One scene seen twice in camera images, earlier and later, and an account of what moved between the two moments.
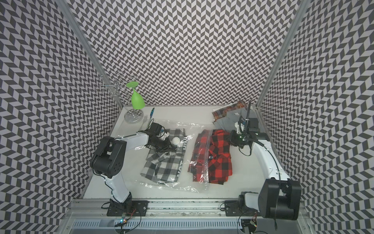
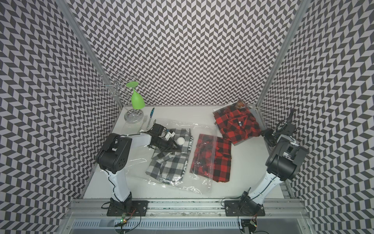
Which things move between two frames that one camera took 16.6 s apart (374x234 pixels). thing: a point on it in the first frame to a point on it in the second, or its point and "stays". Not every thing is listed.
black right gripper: x=232 y=139 to x=267 y=133
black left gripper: x=167 y=148 stays
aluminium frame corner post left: x=65 y=9 stays
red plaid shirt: x=222 y=111 stays
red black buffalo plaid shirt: x=211 y=161 to x=236 y=124
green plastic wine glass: x=138 y=102 stays
